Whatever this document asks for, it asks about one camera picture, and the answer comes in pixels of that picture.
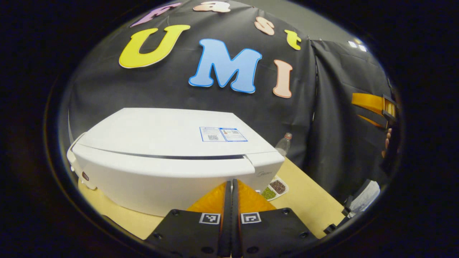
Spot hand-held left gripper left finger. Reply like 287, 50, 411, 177
145, 180, 232, 258

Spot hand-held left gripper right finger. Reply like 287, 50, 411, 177
232, 178, 319, 258

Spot white microwave oven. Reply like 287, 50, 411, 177
70, 107, 285, 218

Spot divided plate of beans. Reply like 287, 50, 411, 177
261, 176, 289, 201

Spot small ceiling light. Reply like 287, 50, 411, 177
348, 38, 368, 53

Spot clear plastic bottle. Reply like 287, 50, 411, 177
275, 133, 293, 157

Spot black backdrop cloth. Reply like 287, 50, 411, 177
68, 0, 395, 201

